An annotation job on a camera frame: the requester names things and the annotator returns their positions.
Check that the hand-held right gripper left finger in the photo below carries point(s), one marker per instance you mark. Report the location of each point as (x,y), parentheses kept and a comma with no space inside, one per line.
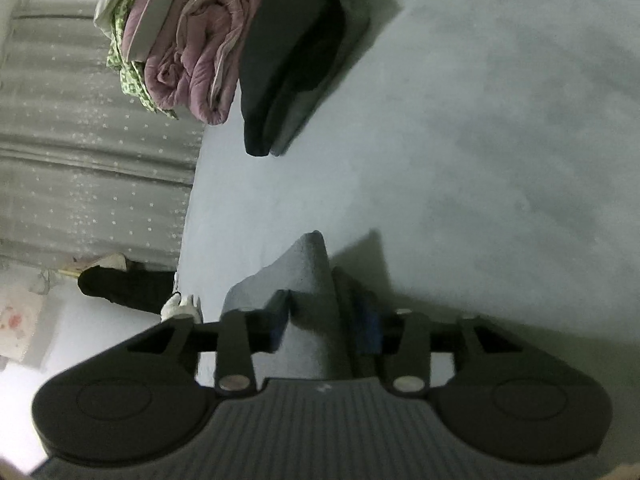
(277,334)

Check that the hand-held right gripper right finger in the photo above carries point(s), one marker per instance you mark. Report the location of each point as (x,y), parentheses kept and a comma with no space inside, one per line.
(368,331)

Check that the grey t-shirt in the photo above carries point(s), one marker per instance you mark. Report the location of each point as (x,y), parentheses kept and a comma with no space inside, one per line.
(310,300)

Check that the white plush dog toy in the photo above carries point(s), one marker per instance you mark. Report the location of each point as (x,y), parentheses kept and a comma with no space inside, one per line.
(180,307)

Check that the black hanging garment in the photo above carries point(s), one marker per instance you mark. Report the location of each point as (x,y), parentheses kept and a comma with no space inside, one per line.
(130,287)

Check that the bed with grey sheet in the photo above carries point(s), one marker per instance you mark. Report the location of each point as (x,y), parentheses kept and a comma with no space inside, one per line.
(475,160)

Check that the grey star-print curtain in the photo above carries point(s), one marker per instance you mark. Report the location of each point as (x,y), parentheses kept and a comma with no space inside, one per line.
(90,160)

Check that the white plastic bag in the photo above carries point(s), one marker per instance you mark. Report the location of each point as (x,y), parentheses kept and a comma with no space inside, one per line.
(20,320)

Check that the folded black garment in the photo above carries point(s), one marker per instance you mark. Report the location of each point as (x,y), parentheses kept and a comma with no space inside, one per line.
(290,60)

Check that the green patterned cloth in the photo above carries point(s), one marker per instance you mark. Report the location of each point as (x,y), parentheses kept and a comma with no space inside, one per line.
(132,80)

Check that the pink folded quilt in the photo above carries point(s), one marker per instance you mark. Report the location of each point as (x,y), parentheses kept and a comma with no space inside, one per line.
(205,50)

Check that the pink pillow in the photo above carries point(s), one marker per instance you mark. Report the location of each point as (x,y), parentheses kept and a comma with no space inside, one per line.
(150,10)

